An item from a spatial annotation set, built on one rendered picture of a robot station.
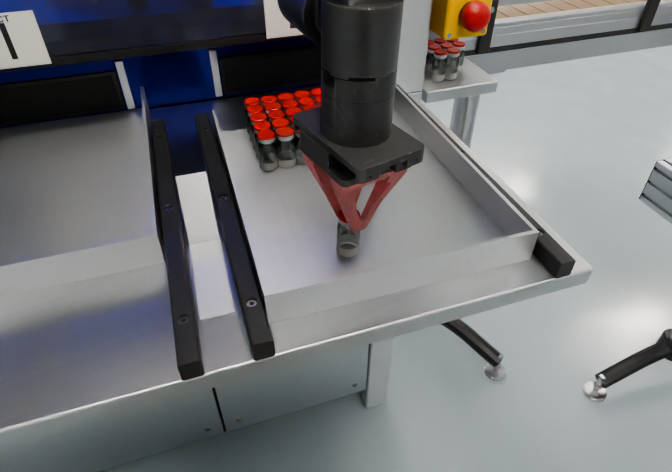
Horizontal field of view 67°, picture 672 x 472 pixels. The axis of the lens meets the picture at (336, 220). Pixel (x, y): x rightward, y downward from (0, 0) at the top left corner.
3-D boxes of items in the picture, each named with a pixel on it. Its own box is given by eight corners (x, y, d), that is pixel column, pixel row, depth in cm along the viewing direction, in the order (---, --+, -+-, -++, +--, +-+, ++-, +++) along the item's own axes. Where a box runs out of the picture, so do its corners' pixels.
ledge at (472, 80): (390, 69, 89) (391, 59, 88) (455, 60, 93) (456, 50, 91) (425, 103, 79) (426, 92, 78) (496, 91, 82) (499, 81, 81)
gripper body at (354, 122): (352, 115, 47) (355, 35, 42) (424, 166, 40) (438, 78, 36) (291, 133, 44) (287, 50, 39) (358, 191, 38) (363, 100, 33)
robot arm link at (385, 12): (343, -6, 31) (422, -15, 33) (301, -32, 36) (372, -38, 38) (340, 99, 35) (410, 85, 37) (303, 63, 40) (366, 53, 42)
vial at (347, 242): (333, 245, 50) (334, 211, 47) (354, 240, 50) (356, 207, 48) (340, 260, 48) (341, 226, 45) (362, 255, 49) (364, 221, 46)
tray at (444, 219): (215, 133, 68) (211, 110, 66) (393, 106, 74) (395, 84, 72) (267, 323, 43) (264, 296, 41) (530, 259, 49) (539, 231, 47)
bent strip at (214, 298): (186, 221, 54) (175, 175, 50) (214, 216, 54) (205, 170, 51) (200, 321, 43) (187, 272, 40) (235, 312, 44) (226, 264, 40)
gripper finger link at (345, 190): (358, 192, 51) (362, 107, 45) (402, 231, 47) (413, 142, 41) (300, 214, 48) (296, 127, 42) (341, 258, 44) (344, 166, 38)
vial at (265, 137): (258, 163, 62) (254, 130, 59) (276, 160, 62) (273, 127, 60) (262, 173, 60) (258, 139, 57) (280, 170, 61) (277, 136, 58)
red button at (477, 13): (452, 27, 73) (456, -2, 70) (476, 24, 74) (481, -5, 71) (465, 36, 70) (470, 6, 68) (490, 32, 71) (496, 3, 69)
